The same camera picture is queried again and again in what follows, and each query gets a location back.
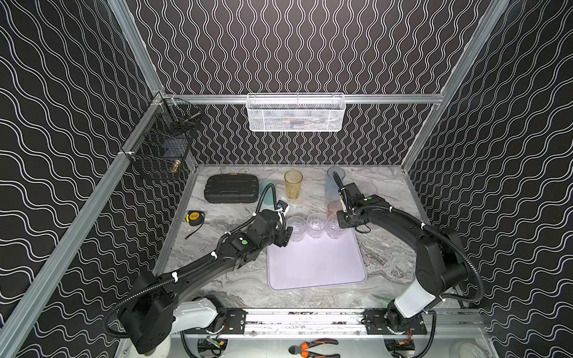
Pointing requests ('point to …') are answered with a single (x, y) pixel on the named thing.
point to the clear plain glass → (333, 227)
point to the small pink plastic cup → (332, 209)
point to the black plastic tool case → (231, 188)
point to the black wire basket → (161, 139)
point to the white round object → (471, 350)
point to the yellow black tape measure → (195, 218)
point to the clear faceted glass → (316, 225)
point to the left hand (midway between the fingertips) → (284, 221)
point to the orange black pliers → (306, 345)
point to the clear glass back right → (368, 189)
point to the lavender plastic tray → (313, 262)
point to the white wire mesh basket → (296, 112)
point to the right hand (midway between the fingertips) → (346, 220)
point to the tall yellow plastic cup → (294, 178)
